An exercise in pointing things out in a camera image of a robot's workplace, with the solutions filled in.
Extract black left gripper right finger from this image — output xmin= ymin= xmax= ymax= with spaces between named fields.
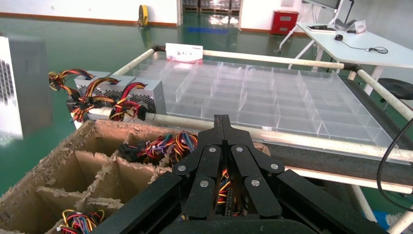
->
xmin=223 ymin=115 xmax=285 ymax=219

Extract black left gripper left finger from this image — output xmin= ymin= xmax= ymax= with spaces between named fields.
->
xmin=171 ymin=115 xmax=224 ymax=219

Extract clear acrylic divider tray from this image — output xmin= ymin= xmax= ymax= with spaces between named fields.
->
xmin=132 ymin=58 xmax=396 ymax=150

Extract torn cardboard divider box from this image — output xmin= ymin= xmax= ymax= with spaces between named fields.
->
xmin=0 ymin=118 xmax=272 ymax=234

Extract white red label sign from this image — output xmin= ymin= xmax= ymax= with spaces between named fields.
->
xmin=165 ymin=42 xmax=204 ymax=64

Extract red metal cabinet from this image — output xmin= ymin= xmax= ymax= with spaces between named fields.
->
xmin=270 ymin=10 xmax=300 ymax=36

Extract black round stool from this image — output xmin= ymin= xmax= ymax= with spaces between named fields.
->
xmin=377 ymin=78 xmax=413 ymax=101

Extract yellow floor blower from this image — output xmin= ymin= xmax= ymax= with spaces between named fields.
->
xmin=137 ymin=4 xmax=150 ymax=27

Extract flat black tablet device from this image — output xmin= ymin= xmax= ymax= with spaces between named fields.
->
xmin=306 ymin=24 xmax=338 ymax=34

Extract white desk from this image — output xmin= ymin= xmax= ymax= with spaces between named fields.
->
xmin=279 ymin=21 xmax=413 ymax=98

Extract small white red card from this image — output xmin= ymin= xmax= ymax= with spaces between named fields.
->
xmin=354 ymin=19 xmax=367 ymax=34

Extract monitor on stand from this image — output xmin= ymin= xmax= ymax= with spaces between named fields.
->
xmin=302 ymin=0 xmax=356 ymax=25

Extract power supply cables in box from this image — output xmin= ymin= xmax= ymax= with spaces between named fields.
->
xmin=117 ymin=131 xmax=177 ymax=166

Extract black hanging robot cable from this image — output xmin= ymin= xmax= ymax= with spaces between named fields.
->
xmin=376 ymin=117 xmax=413 ymax=213

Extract black mouse cable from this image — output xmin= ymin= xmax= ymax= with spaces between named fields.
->
xmin=342 ymin=38 xmax=389 ymax=55

